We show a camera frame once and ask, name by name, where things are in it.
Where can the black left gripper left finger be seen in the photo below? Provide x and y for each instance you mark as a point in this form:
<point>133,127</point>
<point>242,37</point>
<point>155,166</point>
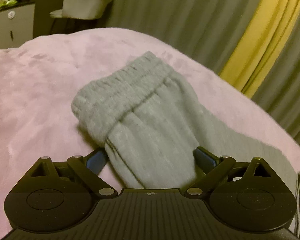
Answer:
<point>86,170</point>

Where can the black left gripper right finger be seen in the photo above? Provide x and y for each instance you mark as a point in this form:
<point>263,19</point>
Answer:
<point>216,171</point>

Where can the grey sweatpants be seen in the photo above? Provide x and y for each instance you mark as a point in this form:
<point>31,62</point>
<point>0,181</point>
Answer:
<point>149,120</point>

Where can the pink fleece bed blanket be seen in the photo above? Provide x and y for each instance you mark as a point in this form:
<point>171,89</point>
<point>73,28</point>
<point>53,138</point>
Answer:
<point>39,80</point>

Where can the grey curtain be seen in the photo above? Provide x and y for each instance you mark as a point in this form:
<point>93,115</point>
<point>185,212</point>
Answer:
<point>208,31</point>

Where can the grey dresser with drawers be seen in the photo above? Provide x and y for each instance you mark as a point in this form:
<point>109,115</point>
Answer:
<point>26,19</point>

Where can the grey upholstered chair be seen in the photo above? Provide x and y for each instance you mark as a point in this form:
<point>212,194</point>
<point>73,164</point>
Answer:
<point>81,9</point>

